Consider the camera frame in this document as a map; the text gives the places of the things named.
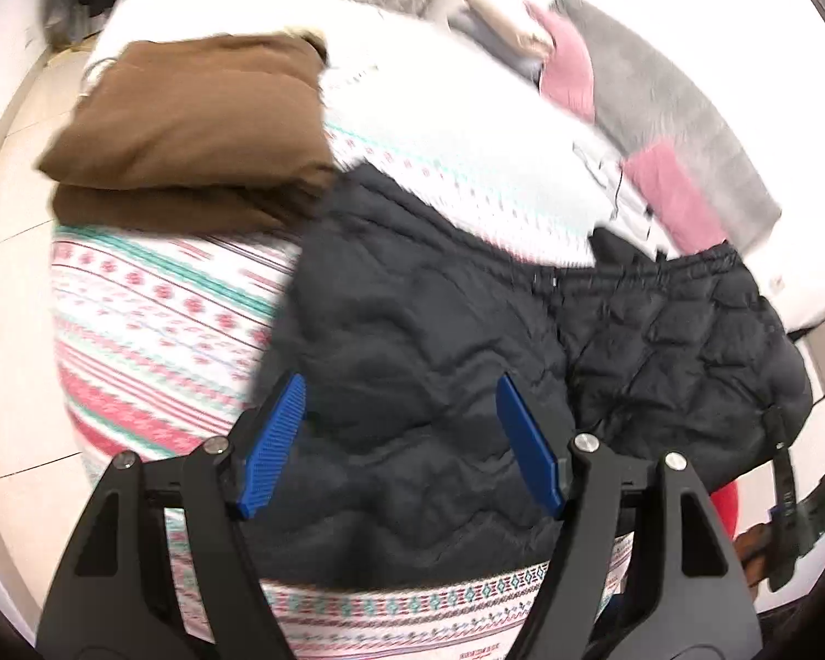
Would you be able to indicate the black collared coat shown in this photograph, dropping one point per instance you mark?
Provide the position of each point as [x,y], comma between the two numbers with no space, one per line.
[619,247]

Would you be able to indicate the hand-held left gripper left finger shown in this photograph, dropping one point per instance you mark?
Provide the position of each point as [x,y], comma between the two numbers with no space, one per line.
[271,450]

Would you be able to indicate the white wall socket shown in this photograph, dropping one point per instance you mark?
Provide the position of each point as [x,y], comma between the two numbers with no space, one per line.
[777,283]

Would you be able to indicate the grey padded headboard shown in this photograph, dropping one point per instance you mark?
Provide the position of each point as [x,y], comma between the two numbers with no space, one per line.
[646,82]

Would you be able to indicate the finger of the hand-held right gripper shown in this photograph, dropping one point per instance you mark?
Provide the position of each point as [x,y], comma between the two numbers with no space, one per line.
[784,488]

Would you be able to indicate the pink pillow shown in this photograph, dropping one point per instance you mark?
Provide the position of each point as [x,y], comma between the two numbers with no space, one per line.
[674,196]
[567,62]

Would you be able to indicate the red stool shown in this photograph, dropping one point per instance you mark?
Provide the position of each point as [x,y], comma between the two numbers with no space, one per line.
[727,509]

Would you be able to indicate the black quilted jacket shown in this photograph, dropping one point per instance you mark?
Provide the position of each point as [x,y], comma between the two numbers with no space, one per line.
[419,357]

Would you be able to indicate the folded brown coat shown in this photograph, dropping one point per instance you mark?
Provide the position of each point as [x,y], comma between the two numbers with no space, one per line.
[192,130]

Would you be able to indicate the patterned knit-print blanket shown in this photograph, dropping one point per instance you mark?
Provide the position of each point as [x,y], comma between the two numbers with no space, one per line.
[151,302]

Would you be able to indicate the bed with light sheet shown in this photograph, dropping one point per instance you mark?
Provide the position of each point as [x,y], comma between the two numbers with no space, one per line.
[454,82]

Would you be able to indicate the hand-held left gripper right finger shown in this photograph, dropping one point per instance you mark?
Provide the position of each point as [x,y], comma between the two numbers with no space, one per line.
[529,447]

